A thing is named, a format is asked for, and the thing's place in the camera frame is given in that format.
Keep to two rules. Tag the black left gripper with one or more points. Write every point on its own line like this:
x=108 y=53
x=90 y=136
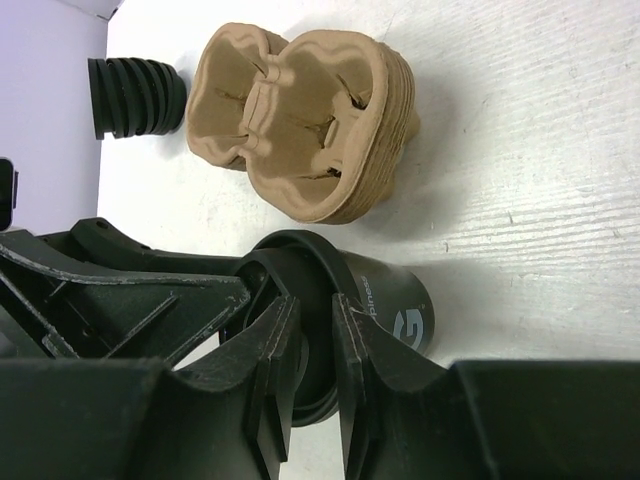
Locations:
x=94 y=292

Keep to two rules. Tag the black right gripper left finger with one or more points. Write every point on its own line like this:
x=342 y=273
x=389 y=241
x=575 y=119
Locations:
x=226 y=416

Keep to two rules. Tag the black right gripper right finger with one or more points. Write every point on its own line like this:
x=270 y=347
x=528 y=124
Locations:
x=403 y=416

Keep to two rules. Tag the black paper coffee cup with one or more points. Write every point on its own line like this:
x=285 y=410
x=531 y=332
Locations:
x=395 y=298

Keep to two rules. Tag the brown pulp cup carrier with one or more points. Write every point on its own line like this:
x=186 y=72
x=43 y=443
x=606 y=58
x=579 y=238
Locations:
x=317 y=123

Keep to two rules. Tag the stack of black lids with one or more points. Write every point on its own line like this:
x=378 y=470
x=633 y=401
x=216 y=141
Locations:
x=135 y=97

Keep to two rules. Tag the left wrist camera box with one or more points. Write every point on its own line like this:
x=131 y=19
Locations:
x=8 y=192

